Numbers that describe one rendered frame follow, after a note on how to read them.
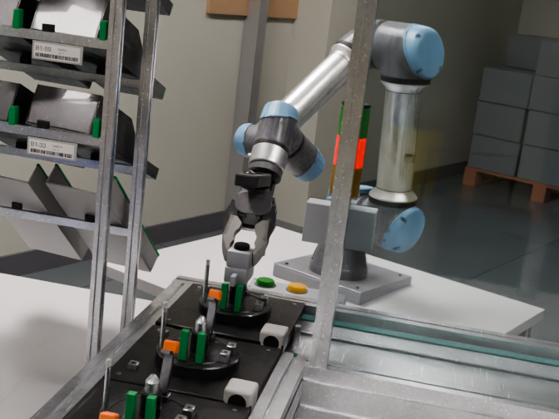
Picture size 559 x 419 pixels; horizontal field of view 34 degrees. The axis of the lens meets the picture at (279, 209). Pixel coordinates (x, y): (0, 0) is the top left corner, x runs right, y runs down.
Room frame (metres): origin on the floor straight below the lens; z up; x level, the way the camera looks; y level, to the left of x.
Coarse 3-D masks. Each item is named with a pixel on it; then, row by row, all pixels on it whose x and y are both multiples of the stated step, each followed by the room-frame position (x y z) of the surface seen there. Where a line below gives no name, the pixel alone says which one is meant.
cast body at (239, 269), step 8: (232, 248) 1.66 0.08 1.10; (240, 248) 1.65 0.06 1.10; (248, 248) 1.66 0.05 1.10; (232, 256) 1.64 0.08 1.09; (240, 256) 1.64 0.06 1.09; (248, 256) 1.64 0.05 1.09; (232, 264) 1.64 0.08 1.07; (240, 264) 1.64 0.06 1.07; (248, 264) 1.64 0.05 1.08; (232, 272) 1.64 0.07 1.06; (240, 272) 1.63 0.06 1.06; (248, 272) 1.64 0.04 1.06; (224, 280) 1.64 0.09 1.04; (232, 280) 1.61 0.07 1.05; (240, 280) 1.63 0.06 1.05; (248, 280) 1.65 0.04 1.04
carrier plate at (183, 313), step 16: (192, 288) 1.77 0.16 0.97; (176, 304) 1.67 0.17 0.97; (192, 304) 1.68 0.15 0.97; (272, 304) 1.73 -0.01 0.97; (288, 304) 1.74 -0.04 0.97; (304, 304) 1.75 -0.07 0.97; (160, 320) 1.58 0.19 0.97; (176, 320) 1.58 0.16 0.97; (192, 320) 1.59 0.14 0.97; (272, 320) 1.64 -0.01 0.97; (288, 320) 1.65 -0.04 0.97; (224, 336) 1.55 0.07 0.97; (240, 336) 1.55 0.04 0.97; (256, 336) 1.56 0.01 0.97; (288, 336) 1.58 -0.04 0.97
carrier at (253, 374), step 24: (144, 336) 1.49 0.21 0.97; (168, 336) 1.51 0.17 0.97; (192, 336) 1.40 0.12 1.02; (120, 360) 1.38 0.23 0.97; (144, 360) 1.39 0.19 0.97; (192, 360) 1.37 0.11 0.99; (216, 360) 1.38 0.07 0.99; (240, 360) 1.44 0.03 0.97; (264, 360) 1.45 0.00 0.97; (144, 384) 1.31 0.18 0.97; (192, 384) 1.33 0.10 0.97; (216, 384) 1.34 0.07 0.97; (240, 384) 1.30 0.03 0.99; (264, 384) 1.37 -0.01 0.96
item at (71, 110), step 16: (48, 96) 1.58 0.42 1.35; (64, 96) 1.57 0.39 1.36; (80, 96) 1.57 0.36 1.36; (96, 96) 1.56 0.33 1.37; (32, 112) 1.58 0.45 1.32; (48, 112) 1.57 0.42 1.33; (64, 112) 1.56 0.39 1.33; (80, 112) 1.55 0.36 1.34; (96, 112) 1.55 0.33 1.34; (64, 128) 1.55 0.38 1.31; (80, 128) 1.54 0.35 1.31; (128, 128) 1.65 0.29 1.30; (80, 144) 1.62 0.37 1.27; (128, 144) 1.65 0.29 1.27; (128, 160) 1.66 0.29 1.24
